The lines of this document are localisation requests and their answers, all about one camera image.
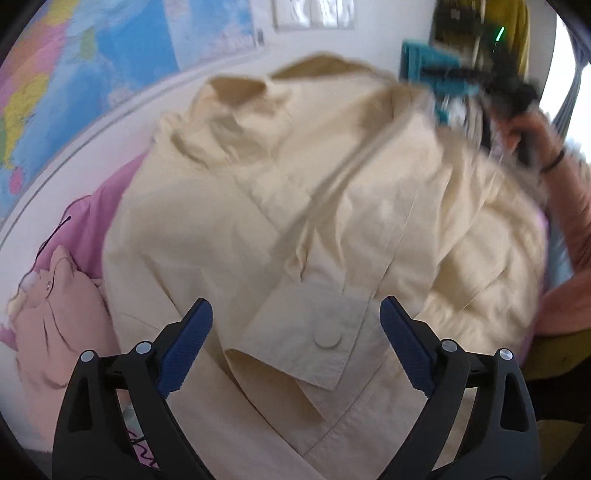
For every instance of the person's right hand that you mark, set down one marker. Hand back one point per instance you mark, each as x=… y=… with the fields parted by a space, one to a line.
x=538 y=134

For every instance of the grey metal frame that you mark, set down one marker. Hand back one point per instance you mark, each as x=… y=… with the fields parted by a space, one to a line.
x=570 y=87

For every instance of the black wrist band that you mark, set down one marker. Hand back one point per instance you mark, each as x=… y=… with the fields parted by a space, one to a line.
x=554 y=161

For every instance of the small grey wall clip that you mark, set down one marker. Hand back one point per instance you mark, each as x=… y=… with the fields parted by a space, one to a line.
x=261 y=38

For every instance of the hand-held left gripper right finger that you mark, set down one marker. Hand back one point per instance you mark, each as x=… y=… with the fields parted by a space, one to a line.
x=406 y=344

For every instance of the white wall socket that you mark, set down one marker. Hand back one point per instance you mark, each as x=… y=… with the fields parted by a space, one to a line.
x=346 y=9
x=291 y=11
x=324 y=10

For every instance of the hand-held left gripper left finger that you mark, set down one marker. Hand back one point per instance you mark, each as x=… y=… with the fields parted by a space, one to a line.
x=184 y=344

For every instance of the light blue cloth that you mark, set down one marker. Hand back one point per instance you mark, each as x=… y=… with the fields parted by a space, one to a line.
x=559 y=263

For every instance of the colourful wall map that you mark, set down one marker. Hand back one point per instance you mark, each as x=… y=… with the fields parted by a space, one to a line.
x=92 y=69

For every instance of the teal perforated plastic basket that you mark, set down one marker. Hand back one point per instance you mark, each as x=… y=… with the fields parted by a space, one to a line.
x=415 y=60

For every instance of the olive yellow cloth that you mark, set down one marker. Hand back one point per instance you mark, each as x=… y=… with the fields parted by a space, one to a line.
x=558 y=355
x=518 y=32

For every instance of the cream button shirt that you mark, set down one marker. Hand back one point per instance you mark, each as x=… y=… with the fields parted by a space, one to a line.
x=286 y=207

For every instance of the person's right forearm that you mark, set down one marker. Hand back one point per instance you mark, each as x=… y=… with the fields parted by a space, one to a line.
x=572 y=217

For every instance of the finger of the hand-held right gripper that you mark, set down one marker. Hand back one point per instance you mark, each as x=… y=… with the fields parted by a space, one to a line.
x=455 y=74

